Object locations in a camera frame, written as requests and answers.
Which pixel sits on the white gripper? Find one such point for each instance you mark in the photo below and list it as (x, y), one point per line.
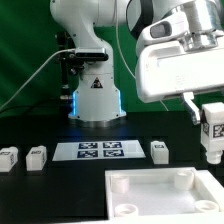
(165, 71)

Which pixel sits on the white square tabletop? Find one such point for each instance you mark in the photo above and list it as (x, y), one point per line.
(164, 196)

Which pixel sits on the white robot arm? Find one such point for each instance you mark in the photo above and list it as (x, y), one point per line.
(97, 99)

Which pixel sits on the paper sheet with tags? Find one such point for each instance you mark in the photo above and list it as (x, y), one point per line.
(98, 150)

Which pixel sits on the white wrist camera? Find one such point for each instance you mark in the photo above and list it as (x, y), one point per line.
(172, 27)

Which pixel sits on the black camera on stand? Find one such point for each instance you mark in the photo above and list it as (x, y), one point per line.
(66, 63)

